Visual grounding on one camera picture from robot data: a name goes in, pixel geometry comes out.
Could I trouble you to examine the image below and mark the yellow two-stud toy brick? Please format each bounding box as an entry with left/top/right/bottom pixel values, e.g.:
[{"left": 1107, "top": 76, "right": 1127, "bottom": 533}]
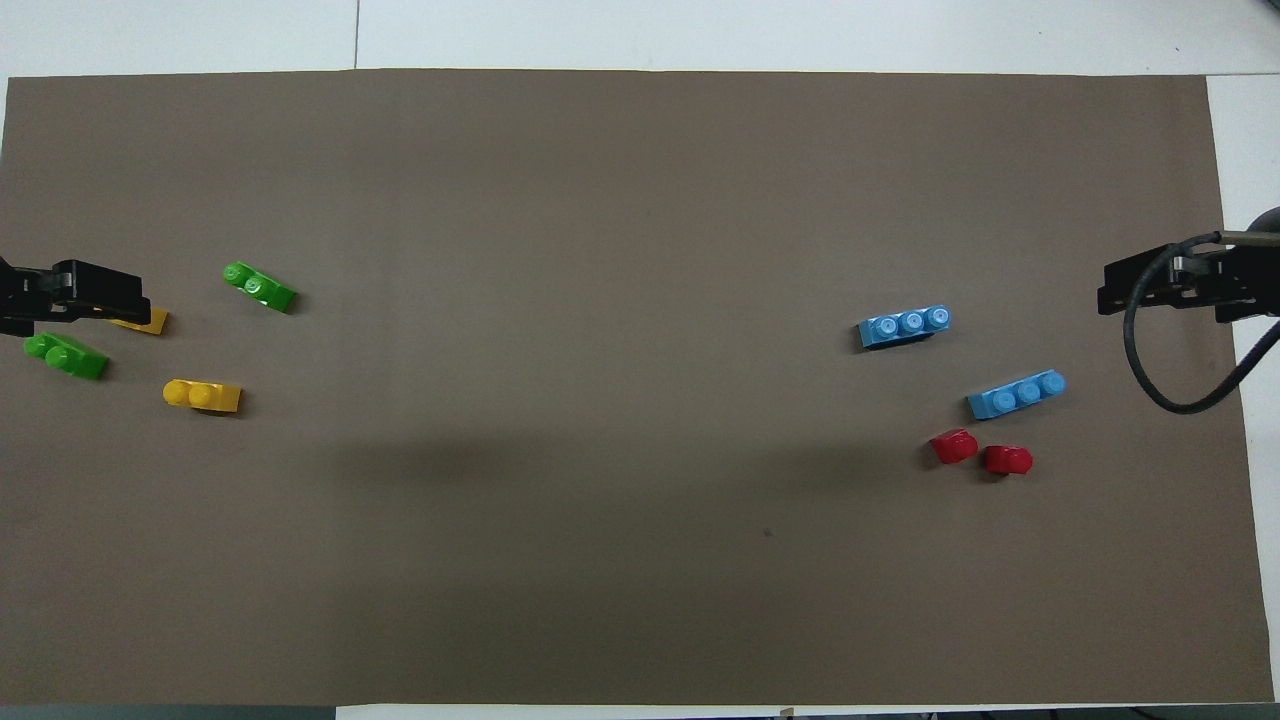
[
  {"left": 162, "top": 378, "right": 243, "bottom": 415},
  {"left": 104, "top": 307, "right": 170, "bottom": 337}
]

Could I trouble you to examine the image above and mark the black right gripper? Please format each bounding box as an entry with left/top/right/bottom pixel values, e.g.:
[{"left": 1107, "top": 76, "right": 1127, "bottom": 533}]
[{"left": 1097, "top": 242, "right": 1280, "bottom": 324}]

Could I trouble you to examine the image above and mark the green two-stud toy brick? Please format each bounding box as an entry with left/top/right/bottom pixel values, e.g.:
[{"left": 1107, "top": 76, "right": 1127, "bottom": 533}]
[
  {"left": 222, "top": 261, "right": 299, "bottom": 315},
  {"left": 23, "top": 333, "right": 110, "bottom": 382}
]

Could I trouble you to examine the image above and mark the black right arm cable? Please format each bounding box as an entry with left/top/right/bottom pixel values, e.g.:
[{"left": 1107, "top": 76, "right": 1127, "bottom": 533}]
[{"left": 1122, "top": 231, "right": 1280, "bottom": 415}]

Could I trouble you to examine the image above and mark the blue three-stud toy brick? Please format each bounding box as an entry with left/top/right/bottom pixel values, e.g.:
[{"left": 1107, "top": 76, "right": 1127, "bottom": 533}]
[
  {"left": 857, "top": 305, "right": 953, "bottom": 352},
  {"left": 966, "top": 369, "right": 1068, "bottom": 422}
]

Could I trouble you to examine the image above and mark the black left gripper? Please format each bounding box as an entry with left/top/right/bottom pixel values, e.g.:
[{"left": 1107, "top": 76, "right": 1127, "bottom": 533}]
[{"left": 0, "top": 256, "right": 152, "bottom": 337}]

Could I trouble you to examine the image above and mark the brown table mat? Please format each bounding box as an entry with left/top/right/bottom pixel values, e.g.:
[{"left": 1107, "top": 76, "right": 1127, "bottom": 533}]
[{"left": 0, "top": 68, "right": 1276, "bottom": 707}]

